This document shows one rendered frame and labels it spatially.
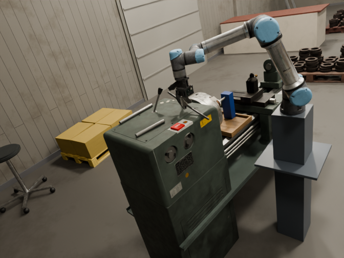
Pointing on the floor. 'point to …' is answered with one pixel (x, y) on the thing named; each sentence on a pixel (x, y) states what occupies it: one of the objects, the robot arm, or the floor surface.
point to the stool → (13, 150)
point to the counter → (318, 19)
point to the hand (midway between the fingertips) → (184, 106)
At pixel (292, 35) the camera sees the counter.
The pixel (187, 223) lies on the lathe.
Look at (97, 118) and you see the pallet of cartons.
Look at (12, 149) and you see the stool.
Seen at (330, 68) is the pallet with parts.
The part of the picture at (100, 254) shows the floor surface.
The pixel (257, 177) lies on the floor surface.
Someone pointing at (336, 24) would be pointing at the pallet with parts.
